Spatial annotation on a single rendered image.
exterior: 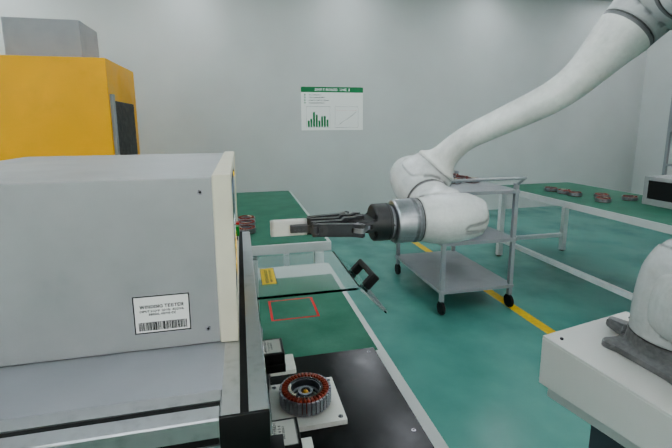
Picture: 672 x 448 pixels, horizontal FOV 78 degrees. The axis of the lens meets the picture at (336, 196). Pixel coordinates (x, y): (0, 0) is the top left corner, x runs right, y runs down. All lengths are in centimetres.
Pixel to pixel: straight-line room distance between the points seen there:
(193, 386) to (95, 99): 384
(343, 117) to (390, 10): 164
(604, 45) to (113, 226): 82
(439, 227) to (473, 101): 608
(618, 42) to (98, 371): 91
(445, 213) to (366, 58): 547
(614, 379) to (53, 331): 99
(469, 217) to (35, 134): 394
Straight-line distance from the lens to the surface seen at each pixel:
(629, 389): 108
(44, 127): 435
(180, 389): 48
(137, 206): 51
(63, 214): 53
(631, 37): 91
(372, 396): 104
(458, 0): 694
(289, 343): 129
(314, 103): 599
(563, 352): 114
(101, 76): 421
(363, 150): 616
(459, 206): 86
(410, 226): 82
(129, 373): 53
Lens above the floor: 137
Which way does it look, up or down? 10 degrees down
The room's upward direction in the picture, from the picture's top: straight up
